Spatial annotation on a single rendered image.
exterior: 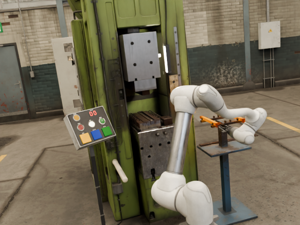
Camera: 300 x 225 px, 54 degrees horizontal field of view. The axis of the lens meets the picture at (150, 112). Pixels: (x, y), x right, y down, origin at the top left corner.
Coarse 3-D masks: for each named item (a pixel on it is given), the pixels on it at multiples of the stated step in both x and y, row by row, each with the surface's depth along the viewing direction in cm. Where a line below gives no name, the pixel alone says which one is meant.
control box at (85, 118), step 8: (80, 112) 237; (88, 112) 240; (96, 112) 244; (104, 112) 249; (64, 120) 234; (72, 120) 230; (80, 120) 234; (88, 120) 238; (96, 120) 242; (104, 120) 246; (72, 128) 228; (88, 128) 235; (96, 128) 239; (112, 128) 247; (72, 136) 230; (112, 136) 244; (80, 144) 225; (88, 144) 229
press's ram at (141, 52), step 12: (120, 36) 257; (132, 36) 251; (144, 36) 254; (156, 36) 257; (120, 48) 265; (132, 48) 252; (144, 48) 256; (156, 48) 259; (132, 60) 254; (144, 60) 257; (156, 60) 261; (132, 72) 256; (144, 72) 259; (156, 72) 263
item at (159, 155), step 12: (144, 132) 263; (156, 132) 266; (168, 132) 270; (132, 144) 311; (144, 144) 265; (156, 144) 268; (168, 144) 272; (144, 156) 267; (156, 156) 271; (168, 156) 274; (144, 168) 269; (156, 168) 273
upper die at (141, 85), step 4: (124, 80) 297; (136, 80) 261; (140, 80) 260; (144, 80) 261; (148, 80) 262; (152, 80) 263; (128, 84) 282; (132, 84) 266; (136, 84) 259; (140, 84) 260; (144, 84) 261; (148, 84) 262; (152, 84) 264; (128, 88) 285; (132, 88) 269; (136, 88) 260; (140, 88) 261; (144, 88) 262; (148, 88) 263; (152, 88) 264; (156, 88) 265
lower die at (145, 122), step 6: (138, 114) 299; (150, 114) 292; (132, 120) 292; (138, 120) 279; (144, 120) 272; (156, 120) 271; (138, 126) 270; (144, 126) 268; (150, 126) 270; (156, 126) 272
